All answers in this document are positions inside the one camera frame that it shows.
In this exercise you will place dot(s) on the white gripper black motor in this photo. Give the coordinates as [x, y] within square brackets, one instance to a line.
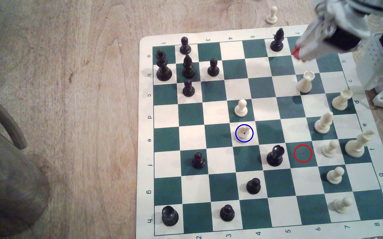
[317, 41]

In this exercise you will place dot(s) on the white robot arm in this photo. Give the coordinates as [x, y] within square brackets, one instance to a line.
[375, 61]

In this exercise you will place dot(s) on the black chess bishop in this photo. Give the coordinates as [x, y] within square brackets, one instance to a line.
[277, 41]
[188, 67]

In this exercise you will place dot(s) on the white chess rook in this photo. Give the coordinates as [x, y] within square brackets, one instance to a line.
[305, 83]
[340, 100]

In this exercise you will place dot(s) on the white chess pawn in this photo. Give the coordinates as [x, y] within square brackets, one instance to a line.
[335, 175]
[340, 205]
[241, 108]
[271, 16]
[329, 149]

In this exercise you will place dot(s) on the white chess bishop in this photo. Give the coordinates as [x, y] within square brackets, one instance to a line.
[323, 123]

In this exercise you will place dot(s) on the black chess pawn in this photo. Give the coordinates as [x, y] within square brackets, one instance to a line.
[253, 186]
[188, 89]
[185, 46]
[227, 213]
[213, 68]
[198, 161]

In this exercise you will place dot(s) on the white chess king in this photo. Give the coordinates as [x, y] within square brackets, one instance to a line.
[356, 146]

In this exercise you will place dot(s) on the green and white chess mat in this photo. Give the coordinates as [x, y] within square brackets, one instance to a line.
[218, 109]

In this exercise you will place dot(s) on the black chess rook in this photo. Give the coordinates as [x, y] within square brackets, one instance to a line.
[169, 216]
[275, 156]

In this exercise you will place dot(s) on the black chess king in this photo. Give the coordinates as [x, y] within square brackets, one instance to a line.
[163, 68]

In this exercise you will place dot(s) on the round brown wooden seat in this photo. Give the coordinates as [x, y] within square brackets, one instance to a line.
[9, 189]

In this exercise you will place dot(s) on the curved wooden chair rail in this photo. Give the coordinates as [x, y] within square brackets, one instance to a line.
[2, 114]

